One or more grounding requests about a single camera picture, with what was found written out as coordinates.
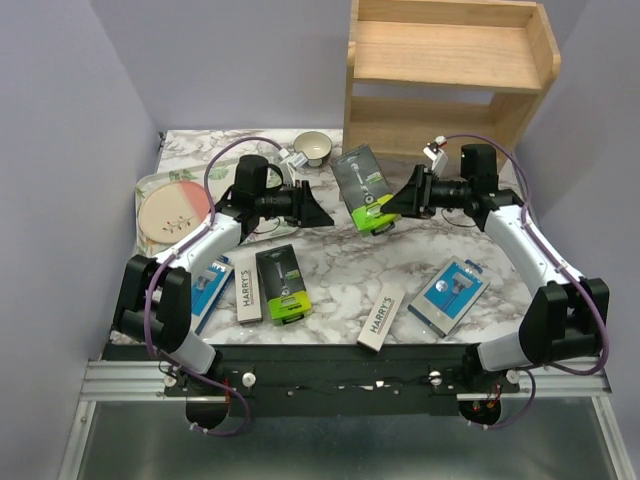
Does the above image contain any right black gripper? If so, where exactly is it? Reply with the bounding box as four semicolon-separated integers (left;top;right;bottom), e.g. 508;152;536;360
381;164;472;221

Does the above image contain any aluminium rail frame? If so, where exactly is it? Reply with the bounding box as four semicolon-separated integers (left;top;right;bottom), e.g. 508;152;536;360
58;360;636;479

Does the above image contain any right blue razor package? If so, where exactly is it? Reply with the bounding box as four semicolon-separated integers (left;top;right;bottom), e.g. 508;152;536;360
408;256;490;338

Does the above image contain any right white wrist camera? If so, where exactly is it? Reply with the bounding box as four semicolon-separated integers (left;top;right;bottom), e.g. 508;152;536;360
423;135;448;176

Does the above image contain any wooden two-tier shelf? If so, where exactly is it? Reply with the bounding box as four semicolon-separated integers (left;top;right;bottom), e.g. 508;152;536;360
343;1;561;158

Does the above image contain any dark ceramic bowl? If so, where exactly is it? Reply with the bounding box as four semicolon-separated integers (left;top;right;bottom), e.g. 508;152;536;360
293;131;333;168

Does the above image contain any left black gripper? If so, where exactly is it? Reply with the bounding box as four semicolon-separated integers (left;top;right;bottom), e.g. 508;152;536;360
255;180;335;229

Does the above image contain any left blue razor package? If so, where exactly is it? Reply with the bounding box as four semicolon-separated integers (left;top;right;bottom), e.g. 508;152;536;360
191;256;234;335

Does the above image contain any pink and cream plate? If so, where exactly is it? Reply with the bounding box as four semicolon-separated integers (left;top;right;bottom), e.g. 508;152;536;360
138;180;209;244

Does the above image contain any black green Gillette box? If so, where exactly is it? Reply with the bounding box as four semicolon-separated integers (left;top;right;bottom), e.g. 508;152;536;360
255;244;312;326
329;144;399;236

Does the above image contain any blue razor package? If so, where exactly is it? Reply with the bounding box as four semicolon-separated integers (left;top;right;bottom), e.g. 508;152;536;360
191;256;234;335
408;256;490;338

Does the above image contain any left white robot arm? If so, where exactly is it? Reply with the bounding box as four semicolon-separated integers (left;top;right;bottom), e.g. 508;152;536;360
113;155;334;395

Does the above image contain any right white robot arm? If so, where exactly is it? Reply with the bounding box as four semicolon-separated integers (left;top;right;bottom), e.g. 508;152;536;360
382;135;610;392

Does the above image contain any white harry's box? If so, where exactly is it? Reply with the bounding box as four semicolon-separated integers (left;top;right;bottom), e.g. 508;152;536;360
357;284;405;352
235;255;263;324

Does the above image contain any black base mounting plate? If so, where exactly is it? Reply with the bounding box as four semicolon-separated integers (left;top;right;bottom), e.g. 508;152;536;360
165;344;520;427

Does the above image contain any leaf-patterned tray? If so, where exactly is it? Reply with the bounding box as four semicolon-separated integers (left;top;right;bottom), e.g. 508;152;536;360
133;159;301;265

